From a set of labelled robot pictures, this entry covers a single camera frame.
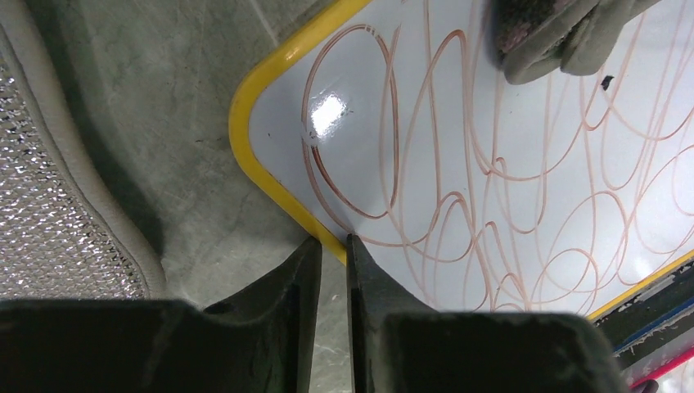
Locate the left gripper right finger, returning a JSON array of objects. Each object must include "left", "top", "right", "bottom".
[{"left": 346, "top": 234, "right": 628, "bottom": 392}]

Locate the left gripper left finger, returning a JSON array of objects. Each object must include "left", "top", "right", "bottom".
[{"left": 1, "top": 238, "right": 322, "bottom": 392}]

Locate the yellow framed whiteboard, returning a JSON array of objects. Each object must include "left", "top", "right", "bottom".
[{"left": 229, "top": 1, "right": 693, "bottom": 318}]

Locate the dark brown scrubbing pad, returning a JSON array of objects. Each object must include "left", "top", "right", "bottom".
[{"left": 493, "top": 0, "right": 658, "bottom": 85}]

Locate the grey scrubbing pad left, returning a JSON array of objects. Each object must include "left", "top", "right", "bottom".
[{"left": 1, "top": 1, "right": 167, "bottom": 300}]

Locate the red white tray edge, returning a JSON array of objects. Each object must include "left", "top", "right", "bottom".
[{"left": 630, "top": 348, "right": 693, "bottom": 393}]

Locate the black aluminium base frame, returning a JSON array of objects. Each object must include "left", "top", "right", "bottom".
[{"left": 594, "top": 259, "right": 693, "bottom": 383}]

